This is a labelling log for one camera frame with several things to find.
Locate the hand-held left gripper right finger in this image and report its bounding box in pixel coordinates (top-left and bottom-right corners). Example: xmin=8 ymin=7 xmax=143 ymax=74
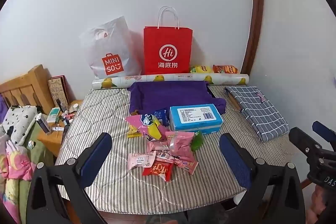
xmin=219 ymin=133 xmax=307 ymax=224

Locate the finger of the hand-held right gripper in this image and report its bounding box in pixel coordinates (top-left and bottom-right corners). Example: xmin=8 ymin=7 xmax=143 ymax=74
xmin=289 ymin=127 xmax=323 ymax=159
xmin=312 ymin=121 xmax=336 ymax=151

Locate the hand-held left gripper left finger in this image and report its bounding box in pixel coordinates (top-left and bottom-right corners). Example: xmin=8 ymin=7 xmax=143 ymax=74
xmin=26 ymin=132 xmax=113 ymax=224

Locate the green snack packet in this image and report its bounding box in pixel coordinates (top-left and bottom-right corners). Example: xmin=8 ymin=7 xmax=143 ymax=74
xmin=190 ymin=131 xmax=204 ymax=153

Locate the pink white candy packet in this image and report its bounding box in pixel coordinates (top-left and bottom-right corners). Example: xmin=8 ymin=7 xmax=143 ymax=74
xmin=128 ymin=151 xmax=156 ymax=170

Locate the long pink snack packet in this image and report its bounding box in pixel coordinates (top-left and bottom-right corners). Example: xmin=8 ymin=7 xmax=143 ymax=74
xmin=157 ymin=152 xmax=198 ymax=174

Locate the pink strawberry snack packet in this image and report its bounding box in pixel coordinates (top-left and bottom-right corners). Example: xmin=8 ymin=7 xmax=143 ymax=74
xmin=168 ymin=139 xmax=196 ymax=157

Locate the pink yellow snack packet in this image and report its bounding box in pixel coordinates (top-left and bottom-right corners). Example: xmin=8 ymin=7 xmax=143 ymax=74
xmin=125 ymin=113 xmax=171 ymax=142

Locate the red snack packet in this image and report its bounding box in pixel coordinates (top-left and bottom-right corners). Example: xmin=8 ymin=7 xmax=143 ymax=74
xmin=142 ymin=161 xmax=174 ymax=182

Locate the blue snack packet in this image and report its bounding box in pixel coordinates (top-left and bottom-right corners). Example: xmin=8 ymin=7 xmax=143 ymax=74
xmin=154 ymin=107 xmax=170 ymax=126

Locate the person's right hand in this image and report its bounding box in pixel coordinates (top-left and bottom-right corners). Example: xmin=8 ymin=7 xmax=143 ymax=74
xmin=308 ymin=187 xmax=334 ymax=222

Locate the wooden nightstand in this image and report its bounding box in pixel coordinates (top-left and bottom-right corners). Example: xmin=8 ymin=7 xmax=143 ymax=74
xmin=37 ymin=99 xmax=84 ymax=157

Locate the grey checked folded cloth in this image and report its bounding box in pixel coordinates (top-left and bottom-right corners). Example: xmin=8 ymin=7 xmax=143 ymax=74
xmin=224 ymin=86 xmax=290 ymax=143

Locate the green bed sheet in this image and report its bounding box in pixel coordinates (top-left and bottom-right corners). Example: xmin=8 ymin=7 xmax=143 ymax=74
xmin=16 ymin=124 xmax=57 ymax=222

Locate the brown flat board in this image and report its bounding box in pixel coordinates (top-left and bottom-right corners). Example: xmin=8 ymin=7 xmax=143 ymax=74
xmin=225 ymin=89 xmax=243 ymax=112

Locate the blue tissue pack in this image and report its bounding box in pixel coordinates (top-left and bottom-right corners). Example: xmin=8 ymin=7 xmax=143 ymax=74
xmin=169 ymin=104 xmax=223 ymax=134

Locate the green white box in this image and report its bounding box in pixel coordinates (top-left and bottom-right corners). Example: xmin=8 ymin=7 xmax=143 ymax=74
xmin=47 ymin=107 xmax=60 ymax=123

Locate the dark cosmetic box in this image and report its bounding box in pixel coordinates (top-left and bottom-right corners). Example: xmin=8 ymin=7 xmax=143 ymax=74
xmin=35 ymin=112 xmax=51 ymax=134

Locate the striped quilted pad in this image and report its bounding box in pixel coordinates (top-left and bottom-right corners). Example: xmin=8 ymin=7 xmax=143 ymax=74
xmin=54 ymin=85 xmax=300 ymax=212

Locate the patterned book box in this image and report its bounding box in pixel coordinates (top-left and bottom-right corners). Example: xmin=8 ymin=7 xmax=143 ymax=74
xmin=47 ymin=75 xmax=70 ymax=111

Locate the pink floral blanket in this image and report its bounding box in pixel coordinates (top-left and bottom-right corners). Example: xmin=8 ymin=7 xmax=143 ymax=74
xmin=0 ymin=135 xmax=37 ymax=224

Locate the white black-print pillow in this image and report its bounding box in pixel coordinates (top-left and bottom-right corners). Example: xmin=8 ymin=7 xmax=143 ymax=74
xmin=0 ymin=105 xmax=38 ymax=146

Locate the orange chip bag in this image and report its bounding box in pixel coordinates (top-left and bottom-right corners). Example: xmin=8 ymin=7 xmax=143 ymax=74
xmin=213 ymin=64 xmax=239 ymax=74

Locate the printed paper roll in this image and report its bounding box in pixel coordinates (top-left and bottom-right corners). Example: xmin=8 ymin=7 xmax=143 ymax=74
xmin=92 ymin=73 xmax=249 ymax=89

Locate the yellow chip bag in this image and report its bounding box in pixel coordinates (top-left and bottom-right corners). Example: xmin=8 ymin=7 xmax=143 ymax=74
xmin=189 ymin=65 xmax=214 ymax=74

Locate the wooden headboard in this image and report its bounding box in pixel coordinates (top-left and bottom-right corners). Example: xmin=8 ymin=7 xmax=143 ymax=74
xmin=0 ymin=64 xmax=54 ymax=114

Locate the purple plush toy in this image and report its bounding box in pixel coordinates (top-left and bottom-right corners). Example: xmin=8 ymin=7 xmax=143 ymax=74
xmin=0 ymin=97 xmax=7 ymax=119

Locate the white plastic shopping bag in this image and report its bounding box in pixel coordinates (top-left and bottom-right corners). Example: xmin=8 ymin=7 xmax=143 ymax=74
xmin=80 ymin=16 xmax=142 ymax=78

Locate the red paper bag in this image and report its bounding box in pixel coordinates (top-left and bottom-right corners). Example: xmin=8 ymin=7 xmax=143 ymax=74
xmin=143 ymin=6 xmax=193 ymax=75

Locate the wooden door frame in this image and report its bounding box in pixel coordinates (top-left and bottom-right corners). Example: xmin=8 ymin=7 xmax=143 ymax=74
xmin=240 ymin=0 xmax=264 ymax=75

